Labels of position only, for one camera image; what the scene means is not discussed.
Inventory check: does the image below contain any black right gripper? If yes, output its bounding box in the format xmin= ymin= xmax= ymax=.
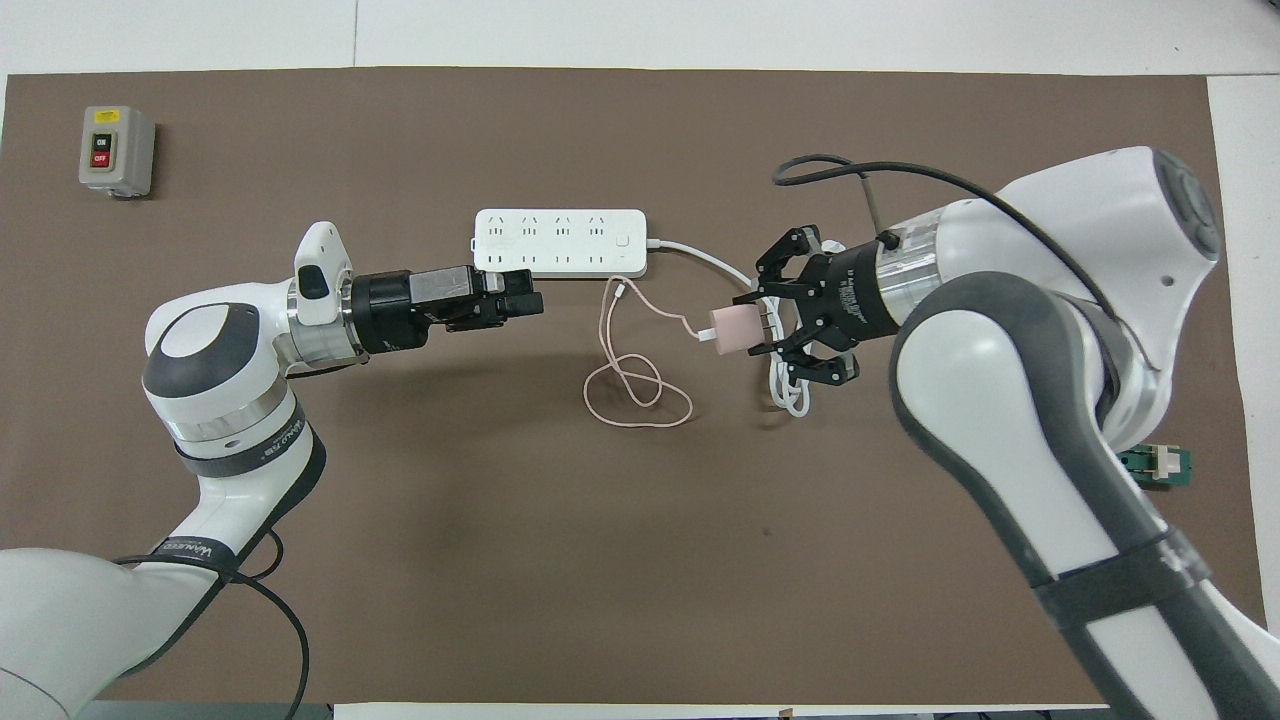
xmin=750 ymin=228 xmax=906 ymax=387

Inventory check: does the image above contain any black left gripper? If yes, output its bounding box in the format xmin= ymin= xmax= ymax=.
xmin=350 ymin=265 xmax=546 ymax=353

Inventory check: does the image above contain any pink charger adapter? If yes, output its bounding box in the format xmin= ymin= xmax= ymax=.
xmin=708 ymin=305 xmax=771 ymax=355

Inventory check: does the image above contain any pink charging cable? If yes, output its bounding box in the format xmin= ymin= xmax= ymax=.
xmin=583 ymin=280 xmax=716 ymax=430

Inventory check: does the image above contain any white power strip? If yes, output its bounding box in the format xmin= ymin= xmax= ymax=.
xmin=472 ymin=208 xmax=648 ymax=280

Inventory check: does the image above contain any brown table mat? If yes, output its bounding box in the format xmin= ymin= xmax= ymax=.
xmin=0 ymin=66 xmax=1263 ymax=706

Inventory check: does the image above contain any white power strip cord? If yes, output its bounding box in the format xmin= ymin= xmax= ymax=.
xmin=645 ymin=238 xmax=816 ymax=419

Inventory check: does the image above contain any green knife switch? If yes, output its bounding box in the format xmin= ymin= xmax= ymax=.
xmin=1118 ymin=445 xmax=1194 ymax=491

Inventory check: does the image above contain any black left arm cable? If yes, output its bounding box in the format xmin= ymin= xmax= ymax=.
xmin=110 ymin=530 xmax=312 ymax=720

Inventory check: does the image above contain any grey on-off switch box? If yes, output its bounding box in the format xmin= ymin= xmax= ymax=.
xmin=79 ymin=106 xmax=157 ymax=200

